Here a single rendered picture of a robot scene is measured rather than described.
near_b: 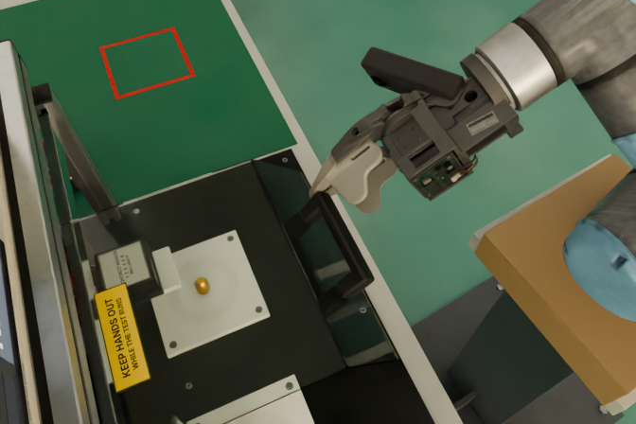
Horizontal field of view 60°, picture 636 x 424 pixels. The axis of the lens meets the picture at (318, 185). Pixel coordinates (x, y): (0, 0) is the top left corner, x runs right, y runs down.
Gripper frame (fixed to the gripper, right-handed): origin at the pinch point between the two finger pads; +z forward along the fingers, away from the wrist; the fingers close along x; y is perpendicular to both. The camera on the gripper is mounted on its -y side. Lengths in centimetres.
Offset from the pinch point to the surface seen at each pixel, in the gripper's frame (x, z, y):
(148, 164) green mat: 17.6, 30.4, -35.0
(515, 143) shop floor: 141, -34, -53
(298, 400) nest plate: 19.3, 21.1, 13.3
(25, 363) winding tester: -20.1, 20.9, 10.1
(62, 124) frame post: -8.2, 23.4, -24.1
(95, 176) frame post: 1.9, 29.0, -24.1
